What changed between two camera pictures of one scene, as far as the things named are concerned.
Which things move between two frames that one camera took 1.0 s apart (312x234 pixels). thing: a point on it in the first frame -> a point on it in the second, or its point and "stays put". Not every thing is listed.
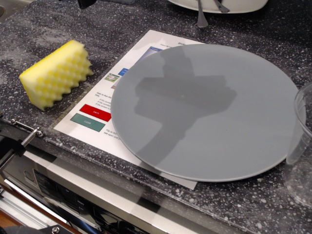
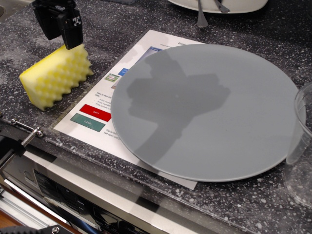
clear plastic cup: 298,172 stays put
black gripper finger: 84,4 -> 69,22
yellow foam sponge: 47,79 stays put
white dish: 233,6 stays put
